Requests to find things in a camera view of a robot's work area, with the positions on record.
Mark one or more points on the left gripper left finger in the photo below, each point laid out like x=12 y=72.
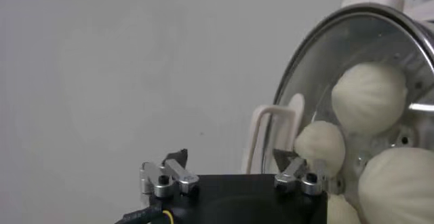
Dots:
x=176 y=174

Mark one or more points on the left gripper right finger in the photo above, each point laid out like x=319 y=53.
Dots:
x=295 y=176

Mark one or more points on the white steamed baozi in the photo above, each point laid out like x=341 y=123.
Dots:
x=396 y=184
x=342 y=211
x=320 y=147
x=369 y=98

